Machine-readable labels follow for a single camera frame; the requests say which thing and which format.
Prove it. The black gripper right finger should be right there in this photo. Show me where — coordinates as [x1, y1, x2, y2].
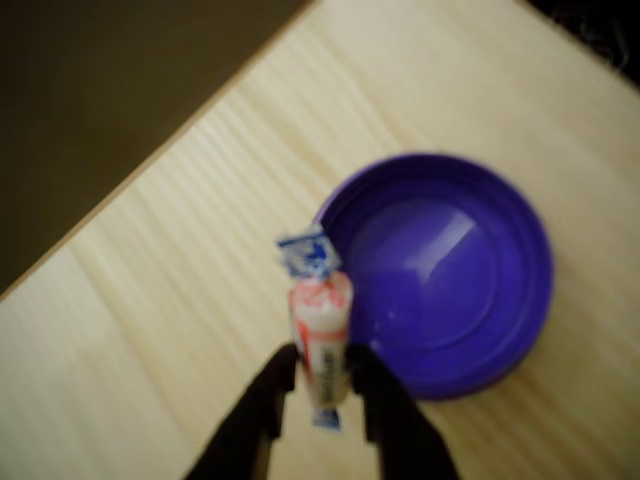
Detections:
[347, 344, 464, 480]

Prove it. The candy red blue white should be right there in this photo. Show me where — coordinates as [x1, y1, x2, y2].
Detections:
[276, 224, 354, 431]

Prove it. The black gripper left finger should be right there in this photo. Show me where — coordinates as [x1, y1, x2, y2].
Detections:
[182, 344, 299, 480]

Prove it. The purple plastic bowl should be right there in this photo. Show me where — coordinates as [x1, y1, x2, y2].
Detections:
[313, 152, 555, 401]

